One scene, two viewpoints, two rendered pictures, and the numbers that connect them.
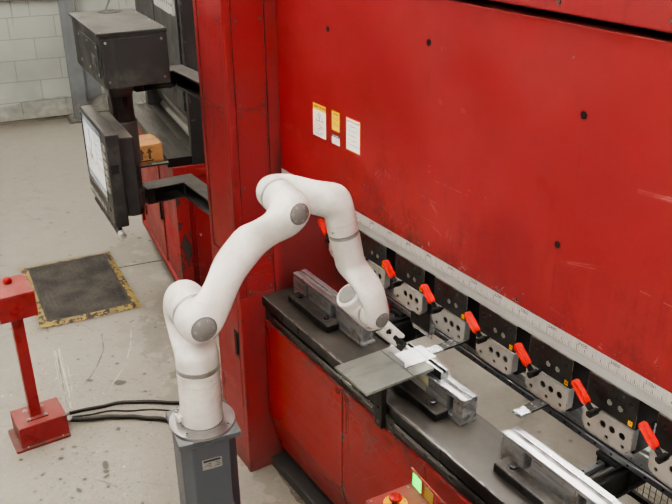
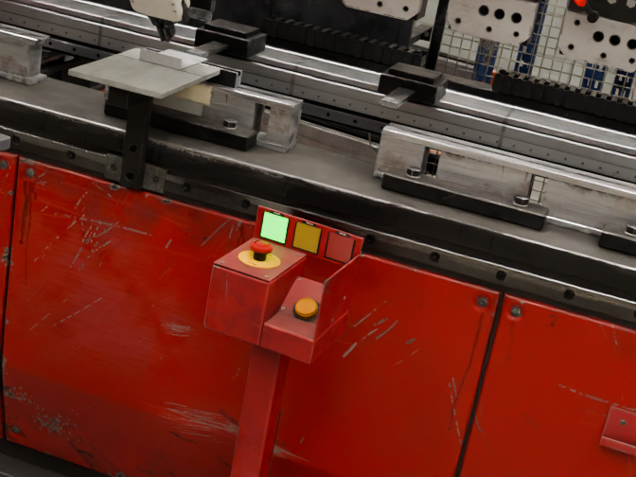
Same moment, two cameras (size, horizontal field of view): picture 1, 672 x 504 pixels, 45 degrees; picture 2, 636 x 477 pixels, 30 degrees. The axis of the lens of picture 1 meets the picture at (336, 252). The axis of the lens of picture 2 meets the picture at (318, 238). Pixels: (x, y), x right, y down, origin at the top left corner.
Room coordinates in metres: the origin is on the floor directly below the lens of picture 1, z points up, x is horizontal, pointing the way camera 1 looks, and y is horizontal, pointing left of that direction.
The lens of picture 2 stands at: (0.41, 1.03, 1.53)
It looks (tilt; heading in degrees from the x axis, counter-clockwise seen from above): 21 degrees down; 317
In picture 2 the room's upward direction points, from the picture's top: 11 degrees clockwise
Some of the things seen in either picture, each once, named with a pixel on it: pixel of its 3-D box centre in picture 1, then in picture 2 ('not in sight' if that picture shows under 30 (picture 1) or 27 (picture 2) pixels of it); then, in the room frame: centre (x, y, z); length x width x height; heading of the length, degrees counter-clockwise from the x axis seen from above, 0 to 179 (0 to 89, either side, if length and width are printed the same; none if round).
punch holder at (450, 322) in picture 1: (459, 307); not in sight; (2.13, -0.37, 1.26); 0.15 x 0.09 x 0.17; 32
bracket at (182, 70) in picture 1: (173, 85); not in sight; (3.23, 0.65, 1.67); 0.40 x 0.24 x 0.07; 32
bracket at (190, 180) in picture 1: (184, 198); not in sight; (3.23, 0.65, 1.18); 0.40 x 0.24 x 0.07; 32
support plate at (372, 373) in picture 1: (384, 368); (147, 72); (2.20, -0.15, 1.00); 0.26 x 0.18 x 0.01; 122
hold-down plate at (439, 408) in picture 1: (413, 392); (180, 122); (2.22, -0.25, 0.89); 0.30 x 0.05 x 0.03; 32
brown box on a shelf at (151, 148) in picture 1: (139, 148); not in sight; (4.32, 1.09, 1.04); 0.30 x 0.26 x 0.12; 23
